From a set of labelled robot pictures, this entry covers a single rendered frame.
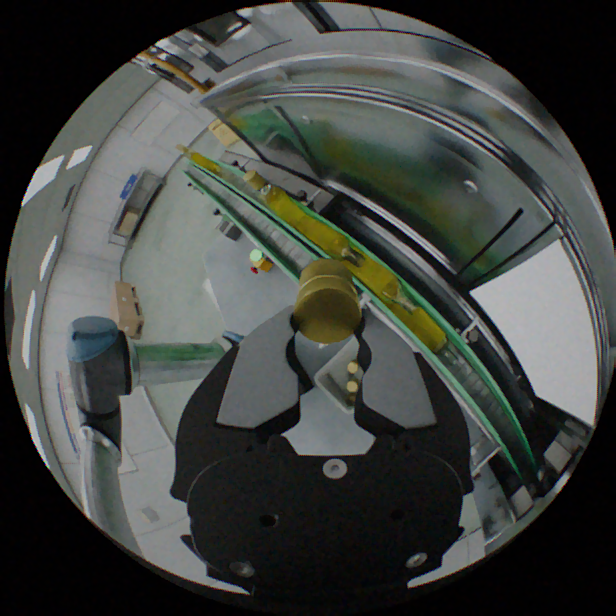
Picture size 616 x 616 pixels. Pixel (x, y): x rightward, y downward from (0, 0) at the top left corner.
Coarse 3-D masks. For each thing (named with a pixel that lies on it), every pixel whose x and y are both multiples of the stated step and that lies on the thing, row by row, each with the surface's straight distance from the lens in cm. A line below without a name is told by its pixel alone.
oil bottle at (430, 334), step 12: (396, 312) 50; (420, 312) 50; (408, 324) 50; (420, 324) 50; (432, 324) 51; (420, 336) 50; (432, 336) 51; (444, 336) 52; (432, 348) 51; (444, 348) 52
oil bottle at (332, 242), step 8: (304, 216) 63; (296, 224) 63; (304, 224) 60; (312, 224) 58; (320, 224) 56; (304, 232) 58; (312, 232) 56; (320, 232) 54; (328, 232) 52; (336, 232) 50; (312, 240) 54; (320, 240) 52; (328, 240) 50; (336, 240) 49; (344, 240) 48; (320, 248) 56; (328, 248) 48; (336, 248) 48; (344, 248) 48; (352, 248) 50; (336, 256) 48
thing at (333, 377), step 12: (348, 348) 62; (336, 360) 63; (348, 360) 68; (324, 372) 66; (336, 372) 70; (348, 372) 69; (360, 372) 68; (324, 384) 66; (336, 384) 71; (336, 396) 66; (348, 408) 66
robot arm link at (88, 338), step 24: (72, 336) 34; (96, 336) 32; (120, 336) 37; (240, 336) 56; (72, 360) 35; (96, 360) 33; (120, 360) 35; (144, 360) 38; (168, 360) 40; (192, 360) 44; (216, 360) 48; (72, 384) 39; (96, 384) 35; (120, 384) 36; (144, 384) 41; (96, 408) 37; (120, 408) 42
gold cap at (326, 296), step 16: (304, 272) 13; (320, 272) 11; (336, 272) 11; (304, 288) 10; (320, 288) 9; (336, 288) 9; (352, 288) 11; (304, 304) 10; (320, 304) 10; (336, 304) 10; (352, 304) 10; (304, 320) 10; (320, 320) 10; (336, 320) 10; (352, 320) 10; (320, 336) 11; (336, 336) 11
